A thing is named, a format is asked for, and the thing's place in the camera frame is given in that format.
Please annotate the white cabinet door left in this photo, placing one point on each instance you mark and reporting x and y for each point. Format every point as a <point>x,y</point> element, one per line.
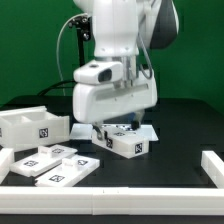
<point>45,159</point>

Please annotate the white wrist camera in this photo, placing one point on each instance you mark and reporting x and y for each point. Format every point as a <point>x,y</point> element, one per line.
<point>98,72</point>

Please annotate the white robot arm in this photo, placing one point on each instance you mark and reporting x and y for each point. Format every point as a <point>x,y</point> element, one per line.
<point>114,83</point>

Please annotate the white front wall rail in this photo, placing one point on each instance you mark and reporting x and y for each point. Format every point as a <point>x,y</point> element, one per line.
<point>111,201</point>

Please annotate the white cabinet box with tags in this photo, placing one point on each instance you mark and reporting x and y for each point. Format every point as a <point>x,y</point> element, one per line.
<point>122,140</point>

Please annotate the white tag sheet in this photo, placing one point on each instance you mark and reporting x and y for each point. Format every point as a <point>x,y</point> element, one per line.
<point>84,131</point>

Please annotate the white wall block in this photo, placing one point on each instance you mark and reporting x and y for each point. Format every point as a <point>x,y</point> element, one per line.
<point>6,159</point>
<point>213,165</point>

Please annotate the white cabinet door with knob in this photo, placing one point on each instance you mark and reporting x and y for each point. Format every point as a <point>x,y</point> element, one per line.
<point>69,172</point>

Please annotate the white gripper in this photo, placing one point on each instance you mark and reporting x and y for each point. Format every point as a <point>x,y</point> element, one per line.
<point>92,104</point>

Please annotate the white left wall block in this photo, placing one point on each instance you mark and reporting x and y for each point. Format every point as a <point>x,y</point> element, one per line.
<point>6,159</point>

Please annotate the white right wall block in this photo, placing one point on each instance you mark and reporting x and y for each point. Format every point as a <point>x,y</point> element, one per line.
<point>213,165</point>

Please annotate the white cabinet body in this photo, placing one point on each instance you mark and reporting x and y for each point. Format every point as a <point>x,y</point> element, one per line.
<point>27,128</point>

